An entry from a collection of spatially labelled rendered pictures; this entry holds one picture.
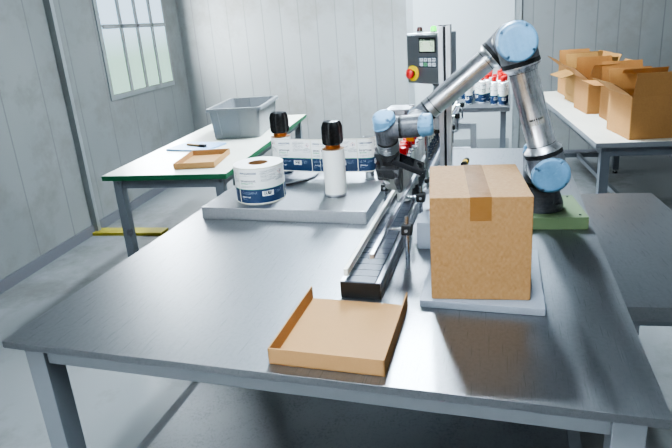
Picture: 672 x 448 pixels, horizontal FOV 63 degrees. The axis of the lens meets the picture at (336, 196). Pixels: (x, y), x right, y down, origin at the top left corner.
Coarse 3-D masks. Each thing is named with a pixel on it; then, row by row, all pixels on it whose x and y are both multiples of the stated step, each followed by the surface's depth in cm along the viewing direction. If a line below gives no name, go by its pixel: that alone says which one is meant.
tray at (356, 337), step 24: (312, 312) 141; (336, 312) 140; (360, 312) 140; (384, 312) 139; (288, 336) 131; (312, 336) 130; (336, 336) 130; (360, 336) 129; (384, 336) 128; (288, 360) 120; (312, 360) 118; (336, 360) 116; (360, 360) 115; (384, 360) 113
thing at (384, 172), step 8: (376, 152) 191; (376, 160) 194; (384, 160) 191; (376, 168) 193; (384, 168) 192; (392, 168) 191; (400, 168) 194; (384, 176) 195; (392, 176) 194; (400, 176) 194
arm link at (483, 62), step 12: (492, 36) 177; (480, 48) 181; (492, 48) 176; (468, 60) 183; (480, 60) 179; (492, 60) 178; (456, 72) 184; (468, 72) 181; (480, 72) 180; (444, 84) 185; (456, 84) 182; (468, 84) 182; (432, 96) 186; (444, 96) 184; (456, 96) 184; (420, 108) 188; (432, 108) 186; (444, 108) 187
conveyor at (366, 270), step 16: (432, 160) 262; (416, 192) 216; (400, 208) 199; (384, 224) 185; (400, 224) 184; (384, 240) 172; (368, 256) 161; (384, 256) 160; (352, 272) 152; (368, 272) 151
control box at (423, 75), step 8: (424, 32) 210; (432, 32) 205; (408, 40) 214; (416, 40) 210; (408, 48) 215; (416, 48) 211; (408, 56) 216; (416, 56) 212; (424, 56) 209; (432, 56) 206; (408, 64) 217; (416, 64) 213; (416, 72) 214; (424, 72) 211; (432, 72) 208; (408, 80) 219; (416, 80) 215; (424, 80) 212; (432, 80) 209
